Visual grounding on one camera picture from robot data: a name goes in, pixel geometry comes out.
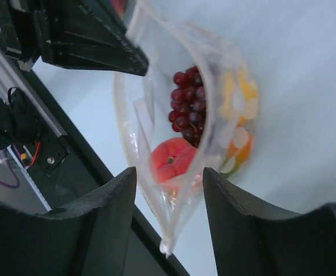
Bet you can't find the fake peach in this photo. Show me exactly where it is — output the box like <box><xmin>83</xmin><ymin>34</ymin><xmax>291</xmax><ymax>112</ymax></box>
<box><xmin>150</xmin><ymin>137</ymin><xmax>197</xmax><ymax>183</ymax></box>

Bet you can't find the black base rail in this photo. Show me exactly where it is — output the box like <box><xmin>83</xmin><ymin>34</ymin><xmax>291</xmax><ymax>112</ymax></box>
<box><xmin>0</xmin><ymin>34</ymin><xmax>191</xmax><ymax>276</ymax></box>

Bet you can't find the polka dot zip bag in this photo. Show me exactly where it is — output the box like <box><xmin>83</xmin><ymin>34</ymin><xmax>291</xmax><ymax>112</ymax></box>
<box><xmin>113</xmin><ymin>1</ymin><xmax>259</xmax><ymax>256</ymax></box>

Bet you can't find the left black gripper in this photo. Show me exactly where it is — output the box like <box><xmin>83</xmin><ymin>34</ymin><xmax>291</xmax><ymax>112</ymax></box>
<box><xmin>0</xmin><ymin>1</ymin><xmax>149</xmax><ymax>76</ymax></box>

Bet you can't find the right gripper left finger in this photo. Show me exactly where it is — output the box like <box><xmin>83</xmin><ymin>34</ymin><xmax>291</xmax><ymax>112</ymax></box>
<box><xmin>0</xmin><ymin>167</ymin><xmax>137</xmax><ymax>275</ymax></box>

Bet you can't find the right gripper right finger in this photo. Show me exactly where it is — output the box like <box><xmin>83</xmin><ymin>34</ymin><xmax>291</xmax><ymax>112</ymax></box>
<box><xmin>203</xmin><ymin>168</ymin><xmax>336</xmax><ymax>275</ymax></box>

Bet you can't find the red fake grape bunch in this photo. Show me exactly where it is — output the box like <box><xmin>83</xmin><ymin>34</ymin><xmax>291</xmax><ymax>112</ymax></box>
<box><xmin>168</xmin><ymin>66</ymin><xmax>207</xmax><ymax>148</ymax></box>

